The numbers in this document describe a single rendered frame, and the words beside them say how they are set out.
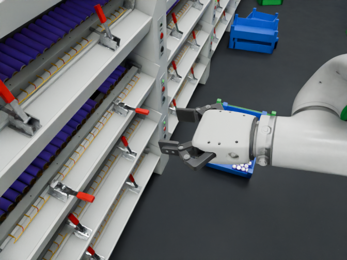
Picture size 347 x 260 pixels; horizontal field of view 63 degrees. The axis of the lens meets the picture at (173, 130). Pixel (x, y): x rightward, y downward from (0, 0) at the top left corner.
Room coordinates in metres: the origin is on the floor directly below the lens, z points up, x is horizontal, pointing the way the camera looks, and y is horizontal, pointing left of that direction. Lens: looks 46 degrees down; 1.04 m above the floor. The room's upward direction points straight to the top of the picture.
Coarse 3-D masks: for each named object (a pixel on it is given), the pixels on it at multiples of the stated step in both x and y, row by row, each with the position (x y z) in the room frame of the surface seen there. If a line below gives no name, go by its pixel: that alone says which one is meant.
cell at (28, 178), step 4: (24, 172) 0.33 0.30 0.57; (20, 176) 0.32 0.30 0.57; (24, 176) 0.32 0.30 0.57; (28, 176) 0.32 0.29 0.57; (32, 176) 0.33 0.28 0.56; (20, 180) 0.32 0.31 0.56; (24, 180) 0.32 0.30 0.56; (28, 180) 0.32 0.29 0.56; (32, 180) 0.32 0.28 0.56; (28, 184) 0.31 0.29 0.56
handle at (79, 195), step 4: (64, 188) 0.31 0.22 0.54; (64, 192) 0.30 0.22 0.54; (68, 192) 0.30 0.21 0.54; (72, 192) 0.30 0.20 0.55; (76, 192) 0.30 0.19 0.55; (80, 192) 0.30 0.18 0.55; (76, 196) 0.29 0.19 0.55; (80, 196) 0.29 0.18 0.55; (84, 196) 0.29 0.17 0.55; (88, 196) 0.29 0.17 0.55; (92, 196) 0.29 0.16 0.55; (84, 200) 0.28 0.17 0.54; (88, 200) 0.28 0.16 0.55; (92, 200) 0.28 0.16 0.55
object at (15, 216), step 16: (128, 80) 0.66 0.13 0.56; (112, 96) 0.58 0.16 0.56; (96, 112) 0.52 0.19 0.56; (80, 144) 0.43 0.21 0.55; (64, 160) 0.37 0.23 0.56; (48, 176) 0.33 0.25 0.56; (64, 176) 0.34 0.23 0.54; (32, 192) 0.29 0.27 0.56; (16, 208) 0.26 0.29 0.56; (16, 224) 0.23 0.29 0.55; (0, 240) 0.20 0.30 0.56; (16, 240) 0.21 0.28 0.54
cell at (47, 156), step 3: (42, 150) 0.39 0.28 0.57; (42, 153) 0.38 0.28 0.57; (45, 153) 0.38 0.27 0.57; (48, 153) 0.38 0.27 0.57; (39, 156) 0.38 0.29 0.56; (42, 156) 0.38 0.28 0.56; (45, 156) 0.38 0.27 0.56; (48, 156) 0.38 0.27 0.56; (51, 156) 0.38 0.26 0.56; (45, 159) 0.37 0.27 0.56; (48, 159) 0.37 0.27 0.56
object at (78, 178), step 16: (128, 64) 0.73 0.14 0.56; (144, 64) 0.73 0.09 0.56; (144, 80) 0.70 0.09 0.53; (128, 96) 0.62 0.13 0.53; (144, 96) 0.65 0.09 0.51; (112, 112) 0.55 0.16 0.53; (112, 128) 0.50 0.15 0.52; (96, 144) 0.44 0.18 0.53; (112, 144) 0.47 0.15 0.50; (80, 160) 0.39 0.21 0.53; (96, 160) 0.40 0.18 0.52; (80, 176) 0.35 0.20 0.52; (0, 208) 0.26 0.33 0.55; (48, 208) 0.28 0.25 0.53; (64, 208) 0.28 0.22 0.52; (0, 224) 0.23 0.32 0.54; (32, 224) 0.24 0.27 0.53; (48, 224) 0.24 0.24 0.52; (32, 240) 0.21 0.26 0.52; (48, 240) 0.23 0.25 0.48; (0, 256) 0.18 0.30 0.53; (16, 256) 0.18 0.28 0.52; (32, 256) 0.19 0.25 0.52
